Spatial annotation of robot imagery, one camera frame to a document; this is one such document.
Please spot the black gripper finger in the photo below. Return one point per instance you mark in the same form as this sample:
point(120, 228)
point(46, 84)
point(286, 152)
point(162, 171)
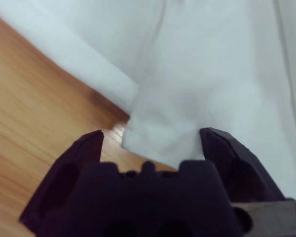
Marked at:
point(71, 168)
point(236, 168)

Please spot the white T-shirt with UNITREE print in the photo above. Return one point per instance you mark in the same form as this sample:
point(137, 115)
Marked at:
point(199, 61)

